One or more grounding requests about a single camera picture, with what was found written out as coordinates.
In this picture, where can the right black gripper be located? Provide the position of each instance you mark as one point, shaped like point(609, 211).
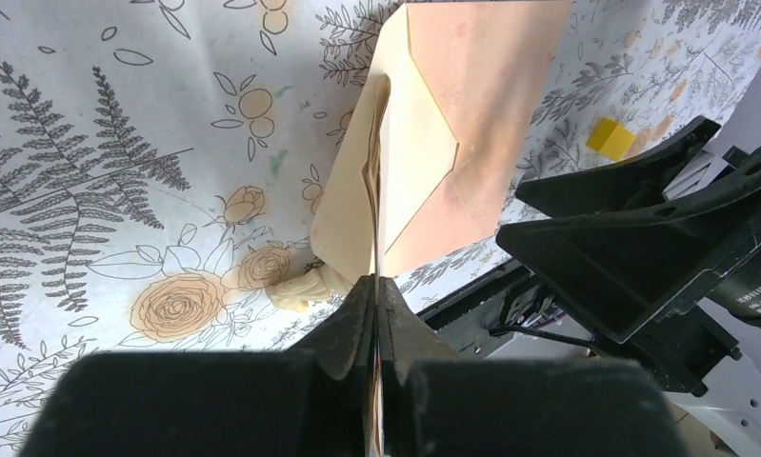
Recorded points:
point(620, 253)

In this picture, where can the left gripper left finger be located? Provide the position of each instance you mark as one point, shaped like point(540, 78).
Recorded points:
point(313, 399)

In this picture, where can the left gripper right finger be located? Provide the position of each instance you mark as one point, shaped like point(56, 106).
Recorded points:
point(439, 403)

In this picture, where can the tan paper envelope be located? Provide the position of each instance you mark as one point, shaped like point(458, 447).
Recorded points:
point(466, 78)

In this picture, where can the beige lined letter paper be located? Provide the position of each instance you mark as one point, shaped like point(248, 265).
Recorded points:
point(372, 180)

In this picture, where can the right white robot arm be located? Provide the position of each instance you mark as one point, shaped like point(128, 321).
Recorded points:
point(697, 362)

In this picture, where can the yellow toy brick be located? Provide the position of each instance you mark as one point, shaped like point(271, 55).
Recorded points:
point(610, 139)

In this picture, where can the cream chess knight piece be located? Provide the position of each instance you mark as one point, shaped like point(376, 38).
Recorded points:
point(318, 284)

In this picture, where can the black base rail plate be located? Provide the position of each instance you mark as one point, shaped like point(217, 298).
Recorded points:
point(466, 318)

